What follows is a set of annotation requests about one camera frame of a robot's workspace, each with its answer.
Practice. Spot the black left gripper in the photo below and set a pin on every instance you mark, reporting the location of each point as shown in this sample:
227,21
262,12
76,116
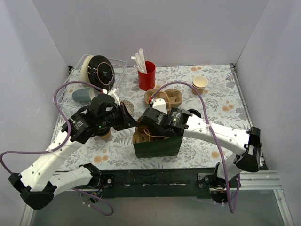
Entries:
121,117

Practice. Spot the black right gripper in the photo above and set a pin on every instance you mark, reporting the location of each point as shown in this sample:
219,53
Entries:
146,118

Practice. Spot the green paper bag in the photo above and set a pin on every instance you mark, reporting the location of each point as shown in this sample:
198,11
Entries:
159,148

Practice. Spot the brown paper coffee cup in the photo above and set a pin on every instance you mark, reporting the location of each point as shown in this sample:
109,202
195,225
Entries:
106,136

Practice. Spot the stack of brown paper cups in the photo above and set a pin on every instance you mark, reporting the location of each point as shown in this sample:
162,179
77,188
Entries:
200,83

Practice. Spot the single brown pulp cup carrier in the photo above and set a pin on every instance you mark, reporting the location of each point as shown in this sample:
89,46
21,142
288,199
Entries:
143,134

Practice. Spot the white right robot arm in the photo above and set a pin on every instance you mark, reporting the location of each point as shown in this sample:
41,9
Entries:
244,144

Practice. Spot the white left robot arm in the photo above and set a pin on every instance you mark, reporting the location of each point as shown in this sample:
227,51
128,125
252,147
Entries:
38,184

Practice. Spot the patterned small bowl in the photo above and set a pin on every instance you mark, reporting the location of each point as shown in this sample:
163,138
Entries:
129,106

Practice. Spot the brown pulp cup carrier stack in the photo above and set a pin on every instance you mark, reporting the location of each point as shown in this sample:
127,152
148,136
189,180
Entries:
172,97

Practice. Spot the red ribbed straw holder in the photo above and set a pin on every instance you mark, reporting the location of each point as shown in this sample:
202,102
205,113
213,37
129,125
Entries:
147,80

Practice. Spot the grey blue cup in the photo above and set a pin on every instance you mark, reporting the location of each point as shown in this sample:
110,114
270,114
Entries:
83,95

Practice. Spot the black round plate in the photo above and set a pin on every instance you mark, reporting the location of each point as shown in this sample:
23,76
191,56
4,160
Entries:
101,73

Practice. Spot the white wrapped straw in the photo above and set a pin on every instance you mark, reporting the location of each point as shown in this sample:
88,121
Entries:
138,65
141,56

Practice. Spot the cream round plate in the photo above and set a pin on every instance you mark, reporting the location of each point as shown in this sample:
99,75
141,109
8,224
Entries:
83,72

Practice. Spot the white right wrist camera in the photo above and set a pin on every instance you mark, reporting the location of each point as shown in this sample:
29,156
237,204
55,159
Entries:
157,107

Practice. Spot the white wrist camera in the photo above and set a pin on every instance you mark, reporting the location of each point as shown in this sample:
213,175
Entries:
157,107
113,93

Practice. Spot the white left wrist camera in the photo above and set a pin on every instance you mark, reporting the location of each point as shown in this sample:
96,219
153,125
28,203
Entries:
113,93

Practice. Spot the white wire dish rack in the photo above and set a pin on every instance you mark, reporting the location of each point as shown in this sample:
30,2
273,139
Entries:
65,99

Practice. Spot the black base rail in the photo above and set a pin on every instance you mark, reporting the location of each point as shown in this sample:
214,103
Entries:
157,183

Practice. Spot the aluminium frame rail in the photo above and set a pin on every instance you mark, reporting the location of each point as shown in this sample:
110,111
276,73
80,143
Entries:
268,180

